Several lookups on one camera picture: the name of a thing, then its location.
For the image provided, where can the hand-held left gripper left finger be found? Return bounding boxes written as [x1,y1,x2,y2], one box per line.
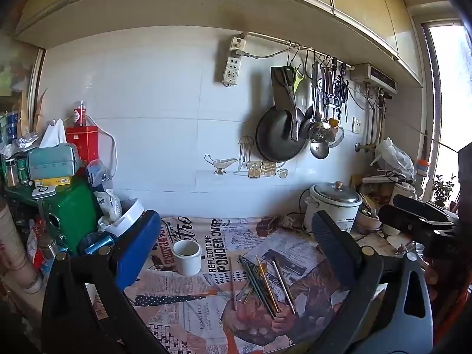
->
[40,209,166,354]

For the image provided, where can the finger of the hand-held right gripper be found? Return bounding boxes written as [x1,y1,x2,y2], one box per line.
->
[379,204,458,238]
[393,195,456,222]

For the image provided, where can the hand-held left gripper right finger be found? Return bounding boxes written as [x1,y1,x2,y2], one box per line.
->
[312,210,434,354]

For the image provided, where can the white ceramic cup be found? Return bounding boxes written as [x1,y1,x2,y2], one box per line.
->
[172,239,203,276]

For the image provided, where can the silver chopstick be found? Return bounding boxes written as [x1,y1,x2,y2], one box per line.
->
[275,259,296,303]
[272,260,296,315]

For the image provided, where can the wooden chopstick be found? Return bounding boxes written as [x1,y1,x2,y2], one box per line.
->
[229,257,237,311]

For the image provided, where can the person's right forearm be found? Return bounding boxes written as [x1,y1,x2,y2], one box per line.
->
[431,265,472,343]

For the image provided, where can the potted plant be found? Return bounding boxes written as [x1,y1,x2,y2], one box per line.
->
[431,174,457,208]

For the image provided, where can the white bowl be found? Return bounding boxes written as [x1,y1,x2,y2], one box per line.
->
[97,198,145,237]

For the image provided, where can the white rice cooker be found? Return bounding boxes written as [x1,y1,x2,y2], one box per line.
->
[303,181,364,234]

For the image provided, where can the brown bowl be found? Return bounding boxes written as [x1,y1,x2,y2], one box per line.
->
[355,209,383,234]

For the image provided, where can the white plastic bag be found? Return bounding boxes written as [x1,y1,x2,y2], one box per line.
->
[370,137,416,182]

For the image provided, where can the printed plastic packets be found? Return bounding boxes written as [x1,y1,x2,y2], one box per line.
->
[86,158,123,219]

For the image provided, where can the green box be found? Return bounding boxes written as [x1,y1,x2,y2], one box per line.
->
[38,181,104,256]

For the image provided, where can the small metal can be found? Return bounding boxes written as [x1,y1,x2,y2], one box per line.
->
[38,236,60,263]

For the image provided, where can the metal ladle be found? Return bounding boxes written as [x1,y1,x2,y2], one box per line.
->
[309,61,330,159]

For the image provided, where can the yellow flat box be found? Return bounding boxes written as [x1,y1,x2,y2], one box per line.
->
[33,176,73,187]

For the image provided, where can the newspaper print tablecloth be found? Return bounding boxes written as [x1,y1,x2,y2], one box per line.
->
[123,216,374,354]

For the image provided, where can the small white flat box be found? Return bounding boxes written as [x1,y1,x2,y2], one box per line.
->
[31,186,57,200]

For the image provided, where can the window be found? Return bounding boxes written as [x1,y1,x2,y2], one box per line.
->
[421,20,472,209]

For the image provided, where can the metal skimmer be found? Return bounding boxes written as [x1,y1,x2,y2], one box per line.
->
[307,119,331,144]

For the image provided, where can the black wok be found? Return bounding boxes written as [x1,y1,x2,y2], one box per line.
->
[256,105,309,163]

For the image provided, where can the red tin box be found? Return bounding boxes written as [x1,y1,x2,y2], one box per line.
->
[66,125,100,167]

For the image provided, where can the stack of paper cups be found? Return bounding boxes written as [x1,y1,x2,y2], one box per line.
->
[0,197,44,296]

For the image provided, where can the teal tissue box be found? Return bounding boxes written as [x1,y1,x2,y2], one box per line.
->
[27,144,81,181]

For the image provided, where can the black kitchen shears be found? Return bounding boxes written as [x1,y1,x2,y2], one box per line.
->
[283,66,301,142]

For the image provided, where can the small black scissors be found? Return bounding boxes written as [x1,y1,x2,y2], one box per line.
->
[336,77,349,123]

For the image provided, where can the white tissue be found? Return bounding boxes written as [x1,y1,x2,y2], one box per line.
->
[38,119,67,148]

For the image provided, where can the clear bottle red label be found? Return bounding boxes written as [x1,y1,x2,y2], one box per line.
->
[73,100,88,128]

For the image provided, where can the black cleaver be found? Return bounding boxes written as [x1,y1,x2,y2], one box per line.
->
[271,65,296,110]

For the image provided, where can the white power strip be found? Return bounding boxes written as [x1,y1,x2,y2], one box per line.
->
[222,57,242,88]

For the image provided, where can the yellow upper cabinet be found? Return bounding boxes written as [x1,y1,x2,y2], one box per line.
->
[15,0,425,88]

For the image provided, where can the glass cups wall decal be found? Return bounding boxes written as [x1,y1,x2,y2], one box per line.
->
[232,135,290,180]

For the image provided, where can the white cable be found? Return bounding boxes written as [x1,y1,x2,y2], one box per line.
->
[86,116,118,187]

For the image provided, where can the gravy boat wall decal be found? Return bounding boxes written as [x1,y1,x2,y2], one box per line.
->
[204,154,239,175]

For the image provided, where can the wall water heater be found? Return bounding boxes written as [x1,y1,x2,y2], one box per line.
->
[349,63,400,95]

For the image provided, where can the metal hanging rail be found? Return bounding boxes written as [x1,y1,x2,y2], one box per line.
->
[244,31,355,70]

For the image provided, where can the white wall socket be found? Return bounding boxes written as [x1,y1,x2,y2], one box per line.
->
[230,36,247,58]

